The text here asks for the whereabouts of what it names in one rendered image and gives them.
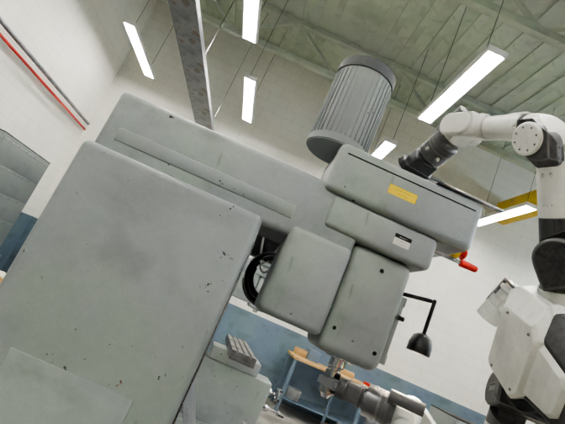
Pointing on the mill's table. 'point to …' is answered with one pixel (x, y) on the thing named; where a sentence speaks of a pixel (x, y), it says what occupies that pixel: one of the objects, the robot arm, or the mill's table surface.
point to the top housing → (403, 198)
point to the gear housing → (382, 235)
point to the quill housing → (363, 309)
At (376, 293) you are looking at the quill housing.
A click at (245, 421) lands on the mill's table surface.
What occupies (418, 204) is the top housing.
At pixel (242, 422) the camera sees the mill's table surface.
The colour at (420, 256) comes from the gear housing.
